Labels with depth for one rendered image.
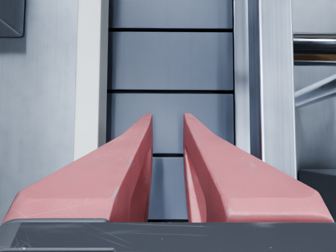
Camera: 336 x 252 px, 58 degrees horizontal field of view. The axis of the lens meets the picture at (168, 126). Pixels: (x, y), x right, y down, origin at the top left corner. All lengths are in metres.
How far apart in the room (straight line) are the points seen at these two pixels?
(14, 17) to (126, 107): 0.12
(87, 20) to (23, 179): 0.14
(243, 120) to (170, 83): 0.05
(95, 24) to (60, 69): 0.10
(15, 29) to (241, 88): 0.17
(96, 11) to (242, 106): 0.10
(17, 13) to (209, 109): 0.16
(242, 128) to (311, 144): 0.08
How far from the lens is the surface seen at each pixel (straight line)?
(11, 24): 0.25
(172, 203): 0.18
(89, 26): 0.16
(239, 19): 0.21
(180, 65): 0.19
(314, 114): 0.26
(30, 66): 0.26
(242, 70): 0.20
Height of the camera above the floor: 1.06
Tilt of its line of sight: 85 degrees down
